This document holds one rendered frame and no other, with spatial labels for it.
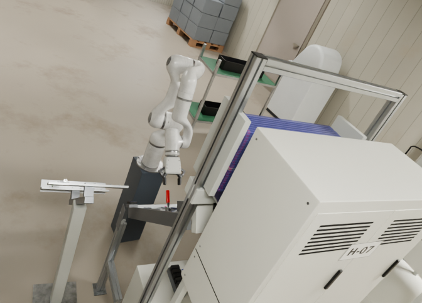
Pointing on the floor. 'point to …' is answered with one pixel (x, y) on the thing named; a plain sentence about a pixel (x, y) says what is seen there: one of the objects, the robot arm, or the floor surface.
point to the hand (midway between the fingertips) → (171, 183)
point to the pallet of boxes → (205, 14)
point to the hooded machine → (305, 87)
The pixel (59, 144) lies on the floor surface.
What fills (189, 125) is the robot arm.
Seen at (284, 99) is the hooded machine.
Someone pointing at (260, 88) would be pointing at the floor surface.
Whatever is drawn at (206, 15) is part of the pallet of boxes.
